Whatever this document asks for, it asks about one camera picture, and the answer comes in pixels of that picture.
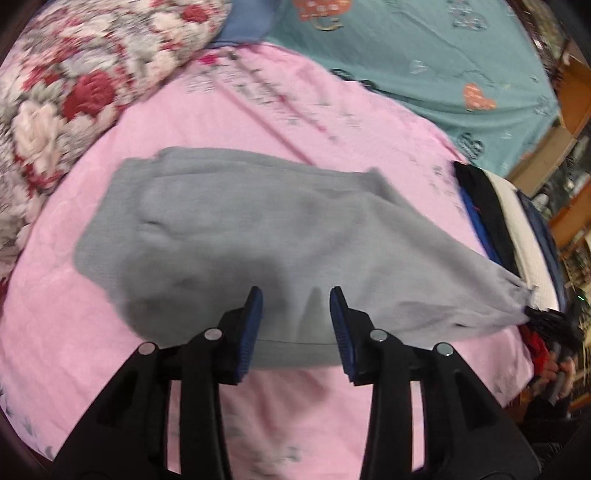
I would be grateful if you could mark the teal heart print sheet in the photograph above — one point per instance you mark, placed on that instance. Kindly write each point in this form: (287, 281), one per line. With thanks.
(415, 60)

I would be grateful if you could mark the black folded garment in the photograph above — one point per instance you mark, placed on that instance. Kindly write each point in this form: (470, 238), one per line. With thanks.
(485, 198)

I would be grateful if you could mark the bright blue folded garment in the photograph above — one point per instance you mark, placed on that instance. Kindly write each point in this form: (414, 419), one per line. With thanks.
(480, 226)

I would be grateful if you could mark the floral red white pillow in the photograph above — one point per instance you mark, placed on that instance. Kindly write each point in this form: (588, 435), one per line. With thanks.
(78, 87)

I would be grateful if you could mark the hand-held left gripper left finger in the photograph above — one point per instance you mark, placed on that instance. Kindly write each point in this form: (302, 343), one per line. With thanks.
(251, 318)

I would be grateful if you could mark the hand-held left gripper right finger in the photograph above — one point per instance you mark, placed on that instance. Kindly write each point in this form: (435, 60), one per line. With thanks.
(340, 323)

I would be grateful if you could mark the pink bed sheet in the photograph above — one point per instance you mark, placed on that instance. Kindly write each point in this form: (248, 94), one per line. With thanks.
(295, 129)

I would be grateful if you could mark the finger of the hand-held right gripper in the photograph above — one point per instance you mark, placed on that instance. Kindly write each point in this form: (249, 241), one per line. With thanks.
(551, 325)

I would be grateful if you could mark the wooden shelf unit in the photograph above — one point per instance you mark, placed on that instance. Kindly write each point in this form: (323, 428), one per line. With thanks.
(570, 120)

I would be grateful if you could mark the navy folded garment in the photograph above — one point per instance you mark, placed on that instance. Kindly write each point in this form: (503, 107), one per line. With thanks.
(545, 244)

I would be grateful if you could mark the grey pants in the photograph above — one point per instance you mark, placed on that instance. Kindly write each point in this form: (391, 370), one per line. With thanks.
(258, 240)

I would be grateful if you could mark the stack of folded clothes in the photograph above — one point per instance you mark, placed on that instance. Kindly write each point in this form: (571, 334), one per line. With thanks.
(521, 230)

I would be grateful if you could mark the blue cloth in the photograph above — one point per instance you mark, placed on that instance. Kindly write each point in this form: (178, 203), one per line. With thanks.
(242, 21)

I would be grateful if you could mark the person's right hand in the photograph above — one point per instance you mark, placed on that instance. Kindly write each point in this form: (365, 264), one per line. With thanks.
(556, 371)

